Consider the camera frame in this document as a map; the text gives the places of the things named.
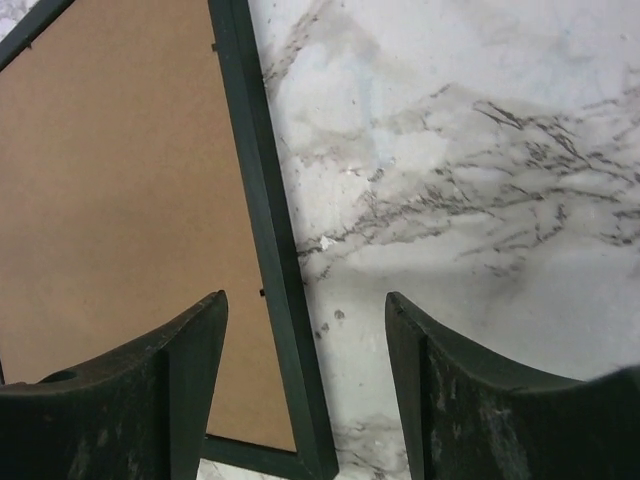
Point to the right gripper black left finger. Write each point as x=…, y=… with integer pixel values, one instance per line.
x=139, y=411

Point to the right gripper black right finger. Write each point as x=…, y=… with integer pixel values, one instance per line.
x=470, y=413

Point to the black picture frame brown backing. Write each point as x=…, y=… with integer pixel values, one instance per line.
x=139, y=173

